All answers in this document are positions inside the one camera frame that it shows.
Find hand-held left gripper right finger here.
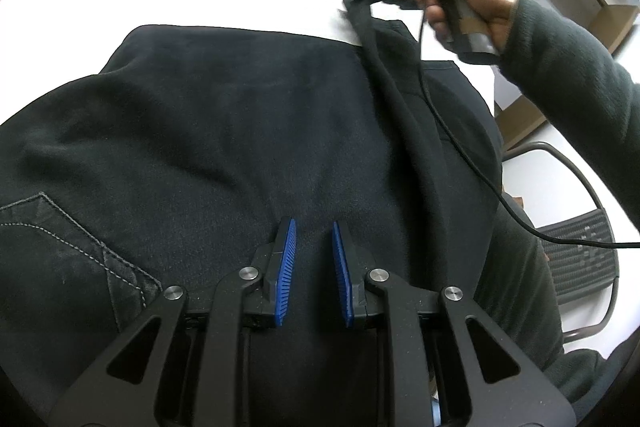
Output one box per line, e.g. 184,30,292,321
331,221,578,427

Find person's right forearm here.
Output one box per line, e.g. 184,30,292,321
495,0,640,228

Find wooden framed cabinet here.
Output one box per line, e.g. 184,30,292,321
495,0,640,148

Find grey mesh chair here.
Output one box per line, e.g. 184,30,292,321
502,141,621,343

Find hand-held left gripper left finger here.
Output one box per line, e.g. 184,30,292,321
47,217,298,427

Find black pants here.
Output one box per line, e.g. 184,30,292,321
0,19,506,427

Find person's dark sweater torso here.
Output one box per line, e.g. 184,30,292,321
472,187,640,427

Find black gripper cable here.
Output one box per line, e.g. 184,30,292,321
419,0,640,250

